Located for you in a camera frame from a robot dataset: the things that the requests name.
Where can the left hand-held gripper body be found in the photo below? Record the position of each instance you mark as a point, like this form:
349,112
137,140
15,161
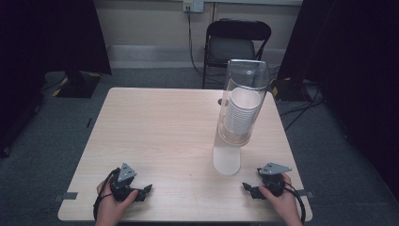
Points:
123,185

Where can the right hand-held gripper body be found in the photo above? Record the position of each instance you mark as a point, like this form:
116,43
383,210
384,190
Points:
273,179

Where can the person's left hand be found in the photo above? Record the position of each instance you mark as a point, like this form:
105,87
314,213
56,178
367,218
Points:
111,208

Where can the person's right hand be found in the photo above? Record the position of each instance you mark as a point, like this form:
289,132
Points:
281,205

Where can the grey tape strip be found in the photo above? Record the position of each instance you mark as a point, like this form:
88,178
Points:
306,194
66,196

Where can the clear plastic cup dispenser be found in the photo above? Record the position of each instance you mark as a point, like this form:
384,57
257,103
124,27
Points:
241,125

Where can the small dark floor object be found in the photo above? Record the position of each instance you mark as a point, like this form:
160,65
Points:
89,122

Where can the stack of white paper cups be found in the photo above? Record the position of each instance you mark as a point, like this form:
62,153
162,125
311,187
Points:
242,113

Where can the black stand base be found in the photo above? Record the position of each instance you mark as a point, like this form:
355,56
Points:
78,85
290,89

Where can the black curtain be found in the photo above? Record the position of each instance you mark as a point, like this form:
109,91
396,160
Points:
354,62
47,34

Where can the black folding chair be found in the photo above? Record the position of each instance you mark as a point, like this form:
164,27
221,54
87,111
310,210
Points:
232,34

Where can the white wall socket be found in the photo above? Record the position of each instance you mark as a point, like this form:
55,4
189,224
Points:
193,5

